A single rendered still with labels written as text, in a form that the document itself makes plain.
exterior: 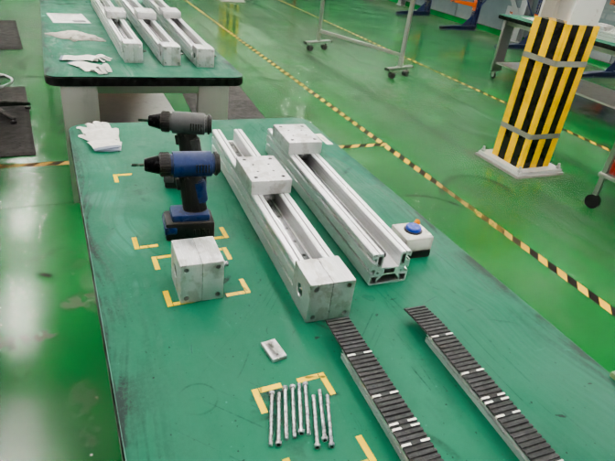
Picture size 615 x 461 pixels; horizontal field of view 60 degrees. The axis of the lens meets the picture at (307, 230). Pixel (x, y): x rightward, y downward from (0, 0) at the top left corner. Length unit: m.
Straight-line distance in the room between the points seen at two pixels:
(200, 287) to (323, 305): 0.25
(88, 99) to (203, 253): 1.76
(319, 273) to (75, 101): 1.92
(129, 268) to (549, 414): 0.89
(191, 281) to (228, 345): 0.16
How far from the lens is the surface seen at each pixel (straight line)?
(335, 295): 1.08
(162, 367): 1.00
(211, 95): 2.86
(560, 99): 4.40
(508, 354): 1.17
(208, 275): 1.10
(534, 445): 0.98
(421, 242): 1.36
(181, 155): 1.25
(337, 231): 1.36
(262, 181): 1.36
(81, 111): 2.79
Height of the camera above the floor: 1.49
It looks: 30 degrees down
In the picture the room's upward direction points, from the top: 8 degrees clockwise
